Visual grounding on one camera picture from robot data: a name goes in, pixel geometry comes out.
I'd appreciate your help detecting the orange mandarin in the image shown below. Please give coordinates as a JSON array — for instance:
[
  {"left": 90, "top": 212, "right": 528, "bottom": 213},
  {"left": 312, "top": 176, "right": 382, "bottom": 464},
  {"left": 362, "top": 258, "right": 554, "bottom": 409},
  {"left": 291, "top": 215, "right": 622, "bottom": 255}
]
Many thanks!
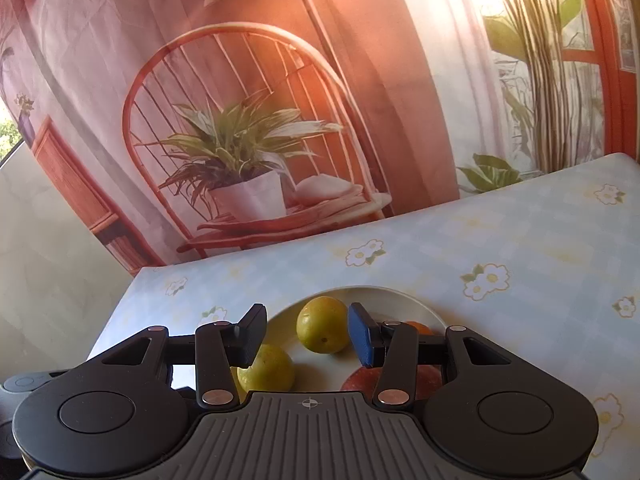
[{"left": 406, "top": 321, "right": 434, "bottom": 336}]

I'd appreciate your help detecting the large red apple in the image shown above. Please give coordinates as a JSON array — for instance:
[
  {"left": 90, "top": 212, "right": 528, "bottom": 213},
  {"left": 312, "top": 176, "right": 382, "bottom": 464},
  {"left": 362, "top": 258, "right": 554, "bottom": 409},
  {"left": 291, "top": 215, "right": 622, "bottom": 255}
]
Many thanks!
[{"left": 341, "top": 365, "right": 442, "bottom": 400}]

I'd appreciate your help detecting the green apple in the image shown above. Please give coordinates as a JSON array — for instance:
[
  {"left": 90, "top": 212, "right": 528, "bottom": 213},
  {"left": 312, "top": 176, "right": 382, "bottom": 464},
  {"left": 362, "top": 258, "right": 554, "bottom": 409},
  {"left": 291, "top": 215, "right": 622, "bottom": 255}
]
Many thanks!
[{"left": 236, "top": 344, "right": 295, "bottom": 392}]

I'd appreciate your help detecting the green-yellow apple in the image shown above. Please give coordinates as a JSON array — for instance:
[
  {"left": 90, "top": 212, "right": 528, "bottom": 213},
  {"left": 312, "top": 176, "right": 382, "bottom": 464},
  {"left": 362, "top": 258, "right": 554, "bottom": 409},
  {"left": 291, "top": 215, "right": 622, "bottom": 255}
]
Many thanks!
[{"left": 296, "top": 296, "right": 350, "bottom": 354}]

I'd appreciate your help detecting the floral tablecloth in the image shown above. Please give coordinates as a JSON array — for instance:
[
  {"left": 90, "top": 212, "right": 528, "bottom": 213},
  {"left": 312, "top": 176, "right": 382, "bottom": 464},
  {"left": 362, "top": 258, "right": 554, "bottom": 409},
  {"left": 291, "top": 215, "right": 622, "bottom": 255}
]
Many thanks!
[{"left": 94, "top": 154, "right": 639, "bottom": 479}]

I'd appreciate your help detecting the printed backdrop curtain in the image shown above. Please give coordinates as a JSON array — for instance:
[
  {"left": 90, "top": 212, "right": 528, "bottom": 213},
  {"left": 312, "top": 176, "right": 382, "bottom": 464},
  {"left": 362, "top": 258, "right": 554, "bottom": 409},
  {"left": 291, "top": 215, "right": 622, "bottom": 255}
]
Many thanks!
[{"left": 1, "top": 0, "right": 639, "bottom": 273}]

